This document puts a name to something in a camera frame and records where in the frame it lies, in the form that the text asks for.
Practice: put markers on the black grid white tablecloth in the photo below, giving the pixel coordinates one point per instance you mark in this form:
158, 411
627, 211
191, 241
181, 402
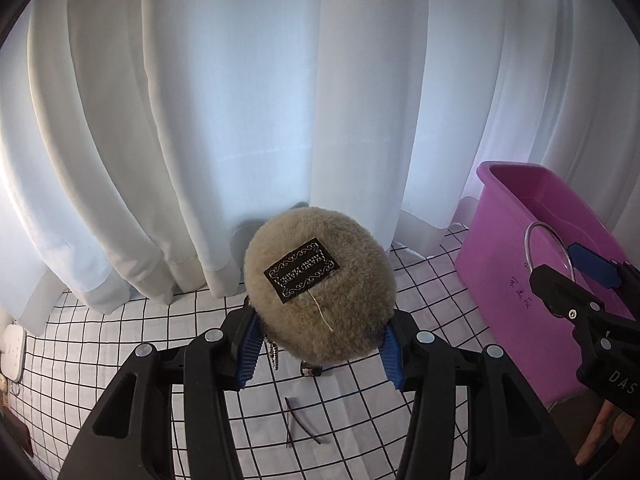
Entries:
350, 410

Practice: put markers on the dark red flat object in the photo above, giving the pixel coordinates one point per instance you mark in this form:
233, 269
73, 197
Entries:
17, 432

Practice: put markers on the beige fluffy pompom hair clip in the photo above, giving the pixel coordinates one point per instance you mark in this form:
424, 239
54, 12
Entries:
320, 285

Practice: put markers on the white curtain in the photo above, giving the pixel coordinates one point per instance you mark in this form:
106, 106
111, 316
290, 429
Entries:
250, 110

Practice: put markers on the white power strip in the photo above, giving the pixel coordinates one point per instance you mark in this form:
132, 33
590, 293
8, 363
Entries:
12, 352

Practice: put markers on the large silver bangle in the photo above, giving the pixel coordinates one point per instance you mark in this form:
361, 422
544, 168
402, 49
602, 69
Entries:
526, 245

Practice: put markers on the person's right hand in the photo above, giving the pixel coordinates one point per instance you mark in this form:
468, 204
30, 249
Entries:
595, 435

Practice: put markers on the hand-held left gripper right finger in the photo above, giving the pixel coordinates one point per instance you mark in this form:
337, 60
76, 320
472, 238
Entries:
392, 360

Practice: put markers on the purple plastic bin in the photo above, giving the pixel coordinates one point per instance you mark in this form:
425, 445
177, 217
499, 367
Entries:
500, 310

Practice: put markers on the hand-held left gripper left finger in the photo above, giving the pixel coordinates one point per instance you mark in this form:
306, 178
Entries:
247, 355

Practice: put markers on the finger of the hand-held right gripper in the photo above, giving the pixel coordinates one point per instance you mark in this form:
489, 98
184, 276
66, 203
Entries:
555, 292
592, 265

